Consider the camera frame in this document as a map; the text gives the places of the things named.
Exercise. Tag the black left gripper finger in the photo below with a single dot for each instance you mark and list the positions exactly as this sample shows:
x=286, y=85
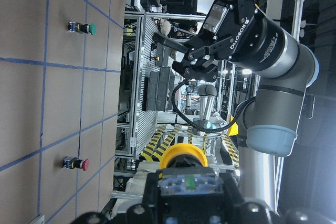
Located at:
x=91, y=218

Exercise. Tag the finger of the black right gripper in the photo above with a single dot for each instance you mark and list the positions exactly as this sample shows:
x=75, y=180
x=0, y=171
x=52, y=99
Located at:
x=303, y=215

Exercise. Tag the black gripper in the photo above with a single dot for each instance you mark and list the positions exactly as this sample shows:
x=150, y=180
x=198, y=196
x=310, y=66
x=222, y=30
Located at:
x=235, y=30

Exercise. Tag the yellow push button switch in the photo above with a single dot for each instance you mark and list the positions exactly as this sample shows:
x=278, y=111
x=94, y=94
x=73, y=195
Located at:
x=185, y=172

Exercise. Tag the red push button switch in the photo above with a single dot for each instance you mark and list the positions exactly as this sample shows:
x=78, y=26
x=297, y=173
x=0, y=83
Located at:
x=74, y=162

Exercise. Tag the green push button switch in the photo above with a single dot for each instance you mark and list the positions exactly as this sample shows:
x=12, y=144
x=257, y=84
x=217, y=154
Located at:
x=76, y=27

